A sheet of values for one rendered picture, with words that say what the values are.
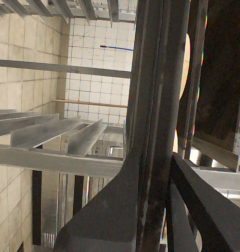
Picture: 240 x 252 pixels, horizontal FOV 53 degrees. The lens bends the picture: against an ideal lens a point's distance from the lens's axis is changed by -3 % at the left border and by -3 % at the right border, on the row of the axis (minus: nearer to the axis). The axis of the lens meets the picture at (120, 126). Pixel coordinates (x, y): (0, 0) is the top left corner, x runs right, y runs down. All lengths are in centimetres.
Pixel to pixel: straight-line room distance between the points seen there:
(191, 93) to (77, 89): 324
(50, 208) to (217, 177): 275
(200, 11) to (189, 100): 14
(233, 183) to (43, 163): 30
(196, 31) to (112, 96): 317
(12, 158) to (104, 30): 325
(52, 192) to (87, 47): 196
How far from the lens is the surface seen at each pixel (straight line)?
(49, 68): 106
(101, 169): 39
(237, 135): 45
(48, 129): 60
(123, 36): 357
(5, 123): 60
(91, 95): 359
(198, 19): 44
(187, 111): 41
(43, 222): 320
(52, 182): 292
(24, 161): 42
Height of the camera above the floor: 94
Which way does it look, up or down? level
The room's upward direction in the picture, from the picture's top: 96 degrees clockwise
